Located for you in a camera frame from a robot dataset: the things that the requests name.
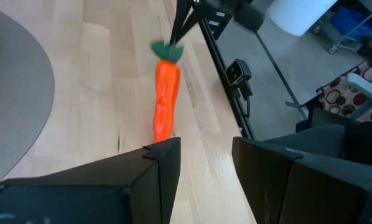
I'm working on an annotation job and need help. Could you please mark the circle-patterned fabric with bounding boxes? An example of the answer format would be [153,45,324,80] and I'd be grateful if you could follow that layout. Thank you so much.
[315,60,372,123]

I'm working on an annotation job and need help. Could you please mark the metal cart blue bins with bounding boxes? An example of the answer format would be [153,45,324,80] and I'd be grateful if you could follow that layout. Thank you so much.
[312,0,372,55]

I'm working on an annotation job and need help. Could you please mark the black chair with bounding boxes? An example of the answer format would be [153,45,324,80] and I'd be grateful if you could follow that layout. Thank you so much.
[294,107,372,169]

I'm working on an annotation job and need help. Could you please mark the orange toy carrot green leaves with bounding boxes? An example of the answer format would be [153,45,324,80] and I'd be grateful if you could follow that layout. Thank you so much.
[150,40,185,144]

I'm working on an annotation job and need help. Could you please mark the white round bin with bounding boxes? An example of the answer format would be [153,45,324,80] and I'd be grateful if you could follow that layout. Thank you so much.
[266,0,338,37]

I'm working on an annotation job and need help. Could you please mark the black metal pole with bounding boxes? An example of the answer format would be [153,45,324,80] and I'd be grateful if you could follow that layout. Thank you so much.
[254,30,308,121]

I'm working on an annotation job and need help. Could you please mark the round grey mat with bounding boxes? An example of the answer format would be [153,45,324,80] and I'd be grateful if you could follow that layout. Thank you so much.
[0,4,55,190]

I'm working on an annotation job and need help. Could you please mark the table-level camera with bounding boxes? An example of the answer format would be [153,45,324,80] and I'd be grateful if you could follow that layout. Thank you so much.
[225,58,253,86]

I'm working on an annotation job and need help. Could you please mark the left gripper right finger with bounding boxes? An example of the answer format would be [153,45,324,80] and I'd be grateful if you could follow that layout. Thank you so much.
[231,136,372,224]

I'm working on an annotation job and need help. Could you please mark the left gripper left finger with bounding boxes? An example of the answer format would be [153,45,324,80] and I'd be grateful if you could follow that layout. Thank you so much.
[0,136,182,224]

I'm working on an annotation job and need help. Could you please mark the pale chair armrest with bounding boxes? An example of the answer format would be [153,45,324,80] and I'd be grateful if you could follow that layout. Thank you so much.
[345,72,372,121]

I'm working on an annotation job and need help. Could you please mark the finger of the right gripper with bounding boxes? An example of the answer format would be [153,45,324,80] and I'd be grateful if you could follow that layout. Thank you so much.
[175,9,210,44]
[169,0,193,45]

